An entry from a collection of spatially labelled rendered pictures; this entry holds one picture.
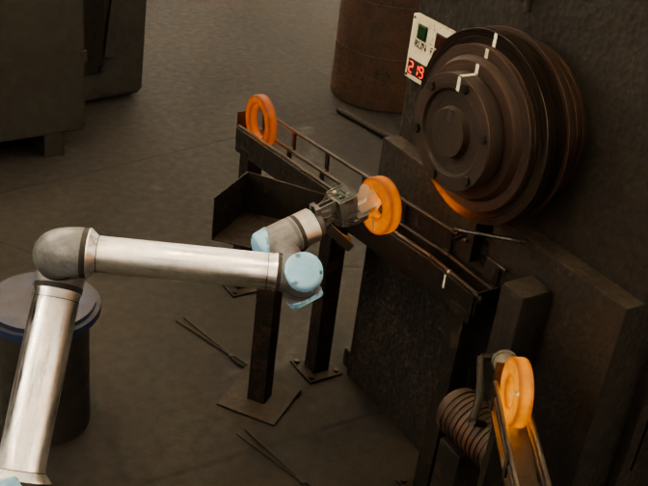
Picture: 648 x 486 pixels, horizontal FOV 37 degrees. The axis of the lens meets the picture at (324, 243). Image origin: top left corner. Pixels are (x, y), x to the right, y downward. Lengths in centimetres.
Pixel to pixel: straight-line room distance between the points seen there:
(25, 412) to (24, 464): 12
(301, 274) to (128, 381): 112
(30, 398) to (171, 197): 206
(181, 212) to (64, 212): 48
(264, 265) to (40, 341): 55
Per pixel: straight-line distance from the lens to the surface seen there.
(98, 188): 434
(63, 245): 227
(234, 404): 312
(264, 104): 331
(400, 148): 280
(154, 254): 225
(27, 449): 236
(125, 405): 312
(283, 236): 240
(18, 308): 280
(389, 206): 251
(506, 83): 225
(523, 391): 212
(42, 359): 237
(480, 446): 236
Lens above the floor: 199
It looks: 30 degrees down
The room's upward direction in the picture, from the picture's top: 7 degrees clockwise
